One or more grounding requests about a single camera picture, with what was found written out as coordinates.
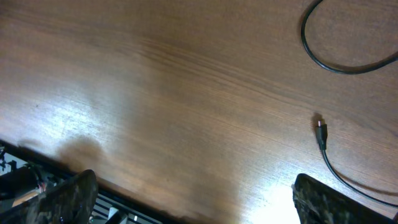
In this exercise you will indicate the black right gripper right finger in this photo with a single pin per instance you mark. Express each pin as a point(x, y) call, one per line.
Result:
point(318, 203)

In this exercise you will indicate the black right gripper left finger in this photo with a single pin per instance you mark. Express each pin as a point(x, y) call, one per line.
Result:
point(72, 201)

